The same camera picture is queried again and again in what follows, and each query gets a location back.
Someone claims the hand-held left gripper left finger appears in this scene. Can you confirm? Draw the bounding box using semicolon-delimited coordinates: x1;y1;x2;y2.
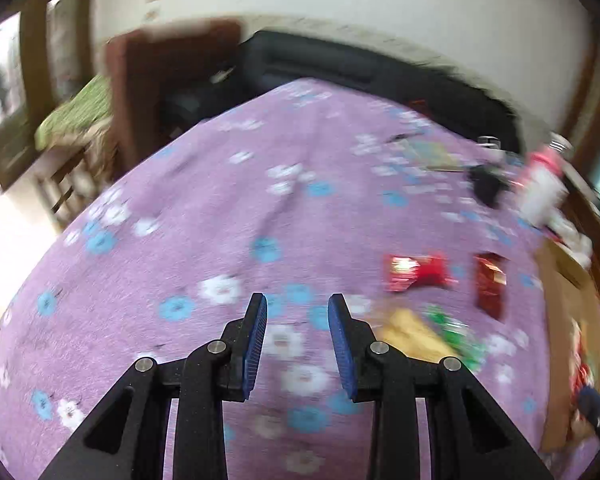
39;291;269;480

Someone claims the wooden bench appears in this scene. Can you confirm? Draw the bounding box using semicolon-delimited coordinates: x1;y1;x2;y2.
35;135;121;231

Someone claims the wooden door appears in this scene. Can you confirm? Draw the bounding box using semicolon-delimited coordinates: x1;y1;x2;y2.
0;0;96;193

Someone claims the white plastic jar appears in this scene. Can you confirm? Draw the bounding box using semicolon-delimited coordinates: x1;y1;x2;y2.
517;162;568;228

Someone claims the cardboard box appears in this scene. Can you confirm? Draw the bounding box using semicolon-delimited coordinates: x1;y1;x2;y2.
535;237;600;453

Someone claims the black sofa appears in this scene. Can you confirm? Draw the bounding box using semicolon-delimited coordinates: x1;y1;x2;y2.
162;30;526;156

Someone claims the bright red snack packet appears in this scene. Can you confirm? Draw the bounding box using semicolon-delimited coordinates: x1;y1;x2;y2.
382;252;458;295

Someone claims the brown armchair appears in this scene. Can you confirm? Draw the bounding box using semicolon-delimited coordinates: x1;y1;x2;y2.
105;19;243;171

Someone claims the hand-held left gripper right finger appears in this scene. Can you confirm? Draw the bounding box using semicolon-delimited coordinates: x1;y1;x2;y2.
327;292;556;480

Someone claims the pink lidded bottle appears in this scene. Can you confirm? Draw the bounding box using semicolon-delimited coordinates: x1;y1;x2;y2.
527;132;573;176

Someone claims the yellow green book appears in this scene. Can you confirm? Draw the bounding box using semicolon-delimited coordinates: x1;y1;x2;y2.
390;137;463;171

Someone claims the white plastic bag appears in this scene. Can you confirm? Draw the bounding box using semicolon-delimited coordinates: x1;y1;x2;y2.
550;210;593;266

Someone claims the dark red snack packet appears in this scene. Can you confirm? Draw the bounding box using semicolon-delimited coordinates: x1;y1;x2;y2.
472;251;511;322

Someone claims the wooden cabinet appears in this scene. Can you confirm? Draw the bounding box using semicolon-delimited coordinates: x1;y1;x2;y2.
560;160;600;311

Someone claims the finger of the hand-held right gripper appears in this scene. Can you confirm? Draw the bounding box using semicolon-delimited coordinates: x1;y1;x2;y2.
577;387;600;428

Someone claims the green patterned cloth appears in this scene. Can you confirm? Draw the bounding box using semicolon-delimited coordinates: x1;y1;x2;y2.
34;74;113;151

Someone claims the yellow cracker packet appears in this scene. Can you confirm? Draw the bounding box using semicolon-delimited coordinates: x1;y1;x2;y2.
375;307;463;363

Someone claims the purple floral tablecloth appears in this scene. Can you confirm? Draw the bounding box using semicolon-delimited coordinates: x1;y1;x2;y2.
0;77;556;480

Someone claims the black cup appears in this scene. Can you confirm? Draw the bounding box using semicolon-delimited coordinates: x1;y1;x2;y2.
467;162;511;208

